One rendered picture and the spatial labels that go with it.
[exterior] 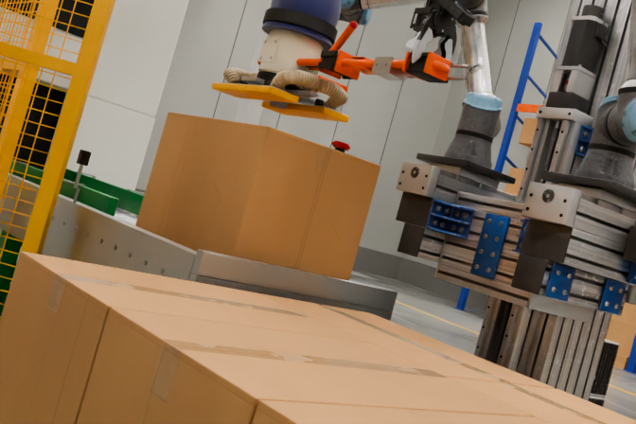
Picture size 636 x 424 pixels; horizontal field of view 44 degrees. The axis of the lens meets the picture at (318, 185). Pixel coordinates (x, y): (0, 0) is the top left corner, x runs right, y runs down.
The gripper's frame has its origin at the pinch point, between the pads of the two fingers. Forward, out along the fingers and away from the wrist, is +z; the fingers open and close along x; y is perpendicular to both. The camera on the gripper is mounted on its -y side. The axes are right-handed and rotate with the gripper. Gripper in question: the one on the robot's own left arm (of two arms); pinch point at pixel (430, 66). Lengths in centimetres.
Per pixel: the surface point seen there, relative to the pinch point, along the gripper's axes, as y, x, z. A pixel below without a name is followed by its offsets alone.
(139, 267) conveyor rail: 49, 34, 68
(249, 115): 318, -142, -10
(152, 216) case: 80, 20, 56
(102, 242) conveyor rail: 73, 36, 66
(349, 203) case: 30.1, -12.2, 36.3
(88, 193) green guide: 114, 29, 56
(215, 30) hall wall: 903, -389, -177
